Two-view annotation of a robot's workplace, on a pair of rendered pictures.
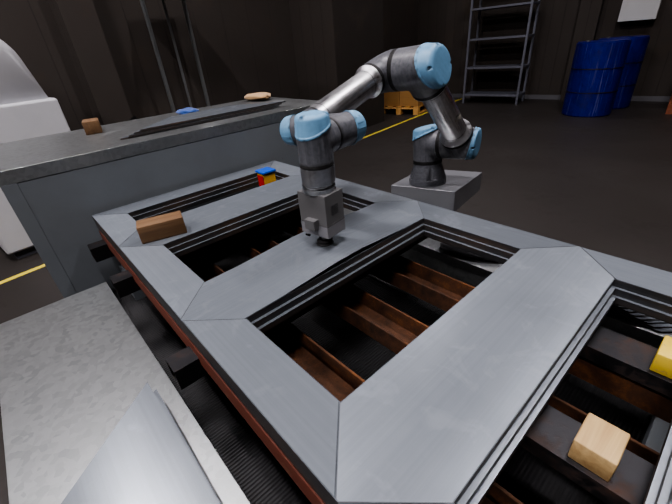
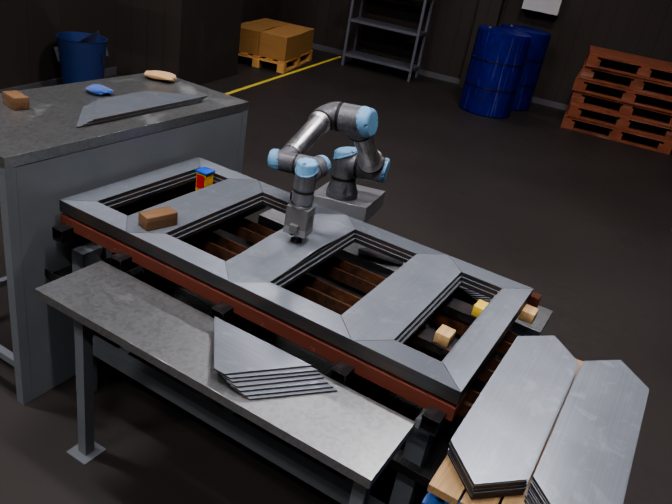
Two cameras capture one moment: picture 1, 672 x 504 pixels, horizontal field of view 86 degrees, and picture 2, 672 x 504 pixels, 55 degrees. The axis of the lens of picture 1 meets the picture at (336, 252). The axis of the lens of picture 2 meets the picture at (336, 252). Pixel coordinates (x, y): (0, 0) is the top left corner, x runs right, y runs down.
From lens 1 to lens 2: 1.49 m
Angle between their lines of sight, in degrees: 21
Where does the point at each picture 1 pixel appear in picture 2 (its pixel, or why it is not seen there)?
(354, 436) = (352, 324)
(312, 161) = (305, 189)
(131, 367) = (183, 313)
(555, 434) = (428, 335)
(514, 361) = (413, 302)
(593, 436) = (442, 330)
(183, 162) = (128, 154)
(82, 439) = (186, 344)
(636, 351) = (467, 308)
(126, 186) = (84, 174)
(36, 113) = not seen: outside the picture
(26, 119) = not seen: outside the picture
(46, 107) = not seen: outside the picture
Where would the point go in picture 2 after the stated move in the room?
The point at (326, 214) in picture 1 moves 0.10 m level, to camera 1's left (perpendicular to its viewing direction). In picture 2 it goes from (306, 222) to (278, 222)
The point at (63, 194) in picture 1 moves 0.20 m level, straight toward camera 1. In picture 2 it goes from (41, 178) to (78, 198)
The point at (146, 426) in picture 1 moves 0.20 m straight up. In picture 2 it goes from (232, 333) to (238, 274)
